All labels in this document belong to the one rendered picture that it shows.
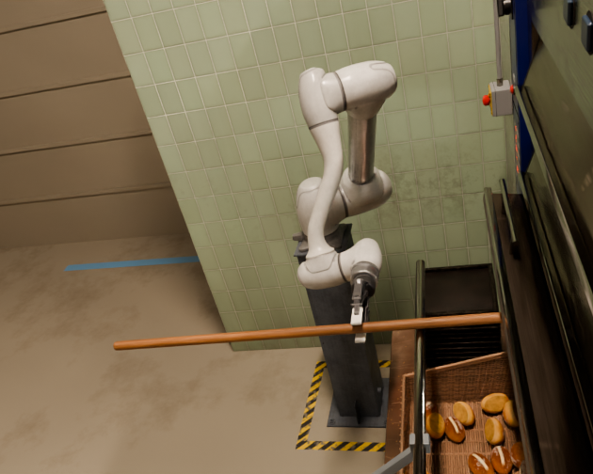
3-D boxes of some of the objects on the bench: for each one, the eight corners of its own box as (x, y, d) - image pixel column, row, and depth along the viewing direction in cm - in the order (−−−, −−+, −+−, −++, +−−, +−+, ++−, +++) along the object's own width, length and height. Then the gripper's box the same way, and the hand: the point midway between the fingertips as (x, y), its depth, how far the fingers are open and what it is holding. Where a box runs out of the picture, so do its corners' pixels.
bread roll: (511, 434, 209) (500, 426, 207) (506, 408, 217) (496, 400, 214) (525, 429, 206) (514, 420, 204) (520, 403, 214) (510, 395, 211)
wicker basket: (544, 398, 217) (542, 339, 203) (577, 552, 171) (579, 491, 157) (406, 402, 230) (395, 347, 216) (402, 546, 184) (389, 489, 170)
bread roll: (486, 447, 203) (497, 435, 199) (481, 423, 211) (492, 412, 208) (500, 452, 204) (511, 441, 200) (495, 429, 212) (505, 418, 208)
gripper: (370, 258, 188) (365, 307, 169) (379, 306, 198) (376, 356, 179) (346, 260, 190) (339, 308, 171) (357, 307, 200) (350, 357, 181)
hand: (359, 325), depth 177 cm, fingers open, 6 cm apart
